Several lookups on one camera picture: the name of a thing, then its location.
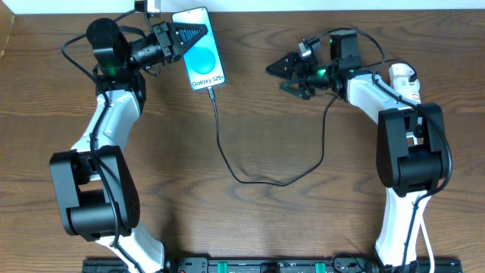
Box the blue screen Samsung smartphone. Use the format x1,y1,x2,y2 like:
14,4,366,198
172,7,226,90

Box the black USB charging cable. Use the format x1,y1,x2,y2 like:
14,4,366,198
206,58,418,187

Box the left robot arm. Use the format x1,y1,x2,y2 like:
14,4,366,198
49,18,208,272

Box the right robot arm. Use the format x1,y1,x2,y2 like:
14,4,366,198
266,27,452,272

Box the white USB charger adapter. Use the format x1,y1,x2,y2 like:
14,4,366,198
389,63,420,93

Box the white power strip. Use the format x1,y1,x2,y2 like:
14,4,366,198
391,79,421,104

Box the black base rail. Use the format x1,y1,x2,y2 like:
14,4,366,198
81,256,464,273

